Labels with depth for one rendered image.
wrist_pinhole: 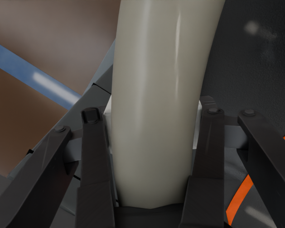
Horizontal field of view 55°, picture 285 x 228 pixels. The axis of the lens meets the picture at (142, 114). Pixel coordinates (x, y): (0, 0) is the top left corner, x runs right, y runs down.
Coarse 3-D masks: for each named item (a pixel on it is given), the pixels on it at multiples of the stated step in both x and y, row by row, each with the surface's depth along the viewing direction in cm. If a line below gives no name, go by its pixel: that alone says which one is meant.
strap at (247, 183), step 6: (246, 180) 122; (240, 186) 124; (246, 186) 124; (240, 192) 125; (246, 192) 125; (234, 198) 127; (240, 198) 126; (234, 204) 128; (228, 210) 130; (234, 210) 130; (228, 216) 131; (228, 222) 133
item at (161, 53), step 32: (128, 0) 7; (160, 0) 7; (192, 0) 7; (224, 0) 8; (128, 32) 8; (160, 32) 7; (192, 32) 7; (128, 64) 8; (160, 64) 8; (192, 64) 8; (128, 96) 8; (160, 96) 8; (192, 96) 8; (128, 128) 9; (160, 128) 8; (192, 128) 9; (128, 160) 9; (160, 160) 9; (128, 192) 10; (160, 192) 9
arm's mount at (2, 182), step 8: (0, 176) 35; (0, 184) 34; (8, 184) 35; (0, 192) 33; (56, 216) 35; (64, 216) 36; (72, 216) 37; (56, 224) 34; (64, 224) 35; (72, 224) 36
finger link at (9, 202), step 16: (64, 128) 16; (48, 144) 14; (64, 144) 15; (32, 160) 13; (48, 160) 13; (16, 176) 12; (32, 176) 12; (48, 176) 13; (64, 176) 14; (16, 192) 11; (32, 192) 11; (48, 192) 12; (64, 192) 14; (0, 208) 10; (16, 208) 10; (32, 208) 11; (48, 208) 12; (0, 224) 9; (16, 224) 10; (32, 224) 11; (48, 224) 12
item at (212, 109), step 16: (208, 112) 15; (208, 128) 14; (208, 144) 13; (208, 160) 11; (192, 176) 10; (208, 176) 10; (192, 192) 9; (208, 192) 9; (192, 208) 8; (208, 208) 8; (192, 224) 8; (208, 224) 8
